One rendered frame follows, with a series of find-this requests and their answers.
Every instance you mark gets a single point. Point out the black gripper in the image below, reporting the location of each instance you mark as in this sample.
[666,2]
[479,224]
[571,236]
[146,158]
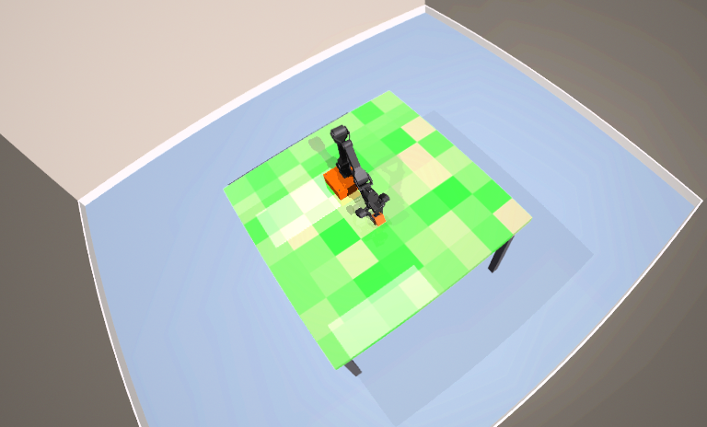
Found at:
[361,213]

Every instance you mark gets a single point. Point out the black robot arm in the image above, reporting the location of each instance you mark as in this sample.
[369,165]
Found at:
[347,159]

